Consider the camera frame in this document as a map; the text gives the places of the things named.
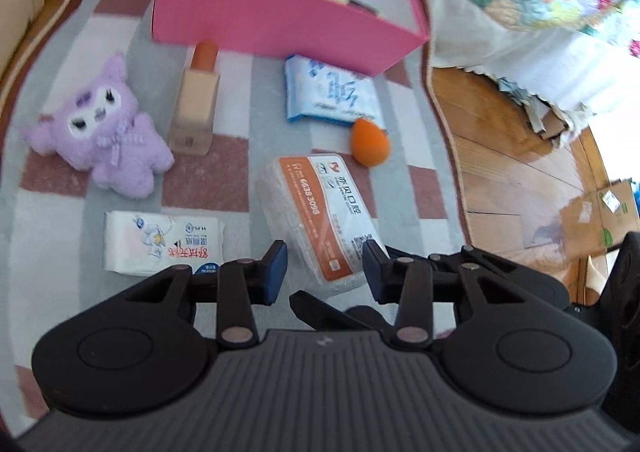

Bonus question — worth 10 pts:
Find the beige bottle orange cap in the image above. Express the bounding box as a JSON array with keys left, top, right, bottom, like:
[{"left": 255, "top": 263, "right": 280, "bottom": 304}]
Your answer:
[{"left": 168, "top": 40, "right": 220, "bottom": 156}]

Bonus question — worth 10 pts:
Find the purple plush toy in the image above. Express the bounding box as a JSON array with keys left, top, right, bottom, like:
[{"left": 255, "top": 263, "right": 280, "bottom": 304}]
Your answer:
[{"left": 24, "top": 52, "right": 175, "bottom": 199}]

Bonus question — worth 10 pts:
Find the flattened cardboard piece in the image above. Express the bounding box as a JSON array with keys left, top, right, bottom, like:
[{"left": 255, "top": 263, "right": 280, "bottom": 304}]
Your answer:
[{"left": 522, "top": 179, "right": 640, "bottom": 266}]

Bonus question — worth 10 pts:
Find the orange white mask package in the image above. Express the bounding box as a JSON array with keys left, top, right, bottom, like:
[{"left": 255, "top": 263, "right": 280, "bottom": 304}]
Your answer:
[{"left": 256, "top": 153, "right": 384, "bottom": 298}]

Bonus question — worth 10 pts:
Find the white wet wipes pack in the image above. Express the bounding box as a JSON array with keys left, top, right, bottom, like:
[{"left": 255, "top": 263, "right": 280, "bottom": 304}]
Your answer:
[{"left": 103, "top": 211, "right": 224, "bottom": 276}]

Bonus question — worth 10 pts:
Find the orange makeup sponge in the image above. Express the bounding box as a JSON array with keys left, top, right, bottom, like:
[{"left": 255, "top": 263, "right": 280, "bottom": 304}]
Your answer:
[{"left": 350, "top": 118, "right": 390, "bottom": 168}]

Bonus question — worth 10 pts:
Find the checkered grey pink rug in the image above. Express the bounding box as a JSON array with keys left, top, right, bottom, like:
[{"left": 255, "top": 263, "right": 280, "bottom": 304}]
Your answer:
[{"left": 1, "top": 0, "right": 468, "bottom": 434}]

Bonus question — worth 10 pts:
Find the blue white tissue pack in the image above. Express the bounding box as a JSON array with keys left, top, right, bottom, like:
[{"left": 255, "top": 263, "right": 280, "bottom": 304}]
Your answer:
[{"left": 284, "top": 55, "right": 386, "bottom": 130}]

